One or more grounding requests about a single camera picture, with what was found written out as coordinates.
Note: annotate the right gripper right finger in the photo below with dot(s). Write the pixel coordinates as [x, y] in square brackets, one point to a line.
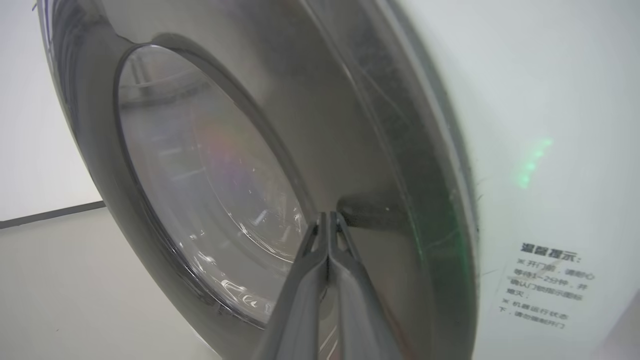
[357, 315]

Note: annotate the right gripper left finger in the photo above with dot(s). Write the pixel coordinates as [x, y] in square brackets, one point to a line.
[300, 310]

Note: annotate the silver washing machine door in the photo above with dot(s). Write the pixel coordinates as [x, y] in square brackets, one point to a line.
[350, 125]

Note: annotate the white front-load washing machine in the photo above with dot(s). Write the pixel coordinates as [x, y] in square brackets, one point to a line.
[550, 100]

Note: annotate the printed text notice label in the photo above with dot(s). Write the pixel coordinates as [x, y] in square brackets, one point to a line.
[545, 285]

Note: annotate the dark grey wall baseboard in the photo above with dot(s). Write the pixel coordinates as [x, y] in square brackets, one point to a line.
[50, 215]

